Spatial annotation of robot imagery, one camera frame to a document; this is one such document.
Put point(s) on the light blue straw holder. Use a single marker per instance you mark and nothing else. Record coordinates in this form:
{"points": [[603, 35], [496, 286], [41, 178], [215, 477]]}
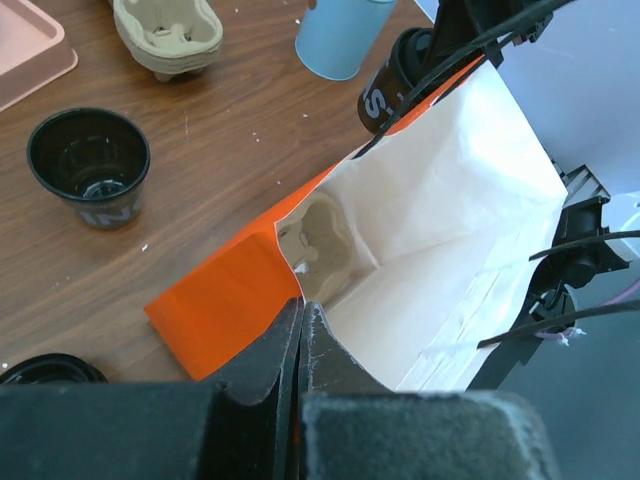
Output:
{"points": [[335, 36]]}

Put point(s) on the orange paper bag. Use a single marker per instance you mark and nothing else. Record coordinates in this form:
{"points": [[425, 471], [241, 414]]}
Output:
{"points": [[446, 213]]}

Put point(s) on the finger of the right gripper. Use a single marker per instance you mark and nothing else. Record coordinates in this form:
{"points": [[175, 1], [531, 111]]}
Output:
{"points": [[458, 22]]}

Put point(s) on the black cup lid on table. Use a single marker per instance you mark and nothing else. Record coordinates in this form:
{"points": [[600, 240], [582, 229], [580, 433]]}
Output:
{"points": [[52, 368]]}

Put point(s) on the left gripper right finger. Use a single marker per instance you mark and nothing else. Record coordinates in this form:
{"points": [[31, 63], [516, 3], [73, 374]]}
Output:
{"points": [[351, 427]]}

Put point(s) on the pink plastic tray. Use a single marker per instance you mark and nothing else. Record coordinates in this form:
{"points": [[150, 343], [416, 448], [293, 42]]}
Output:
{"points": [[34, 51]]}

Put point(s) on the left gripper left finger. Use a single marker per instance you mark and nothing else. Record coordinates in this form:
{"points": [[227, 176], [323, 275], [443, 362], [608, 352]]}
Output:
{"points": [[234, 424]]}

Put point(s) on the dark coffee cup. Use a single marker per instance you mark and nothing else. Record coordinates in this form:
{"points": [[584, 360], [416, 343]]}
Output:
{"points": [[94, 160], [379, 99]]}

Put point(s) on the black cup lid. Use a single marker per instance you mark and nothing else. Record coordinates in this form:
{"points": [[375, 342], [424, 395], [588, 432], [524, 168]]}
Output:
{"points": [[52, 368], [407, 56]]}

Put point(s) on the single cardboard cup carrier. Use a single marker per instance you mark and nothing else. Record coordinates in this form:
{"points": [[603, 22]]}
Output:
{"points": [[317, 243]]}

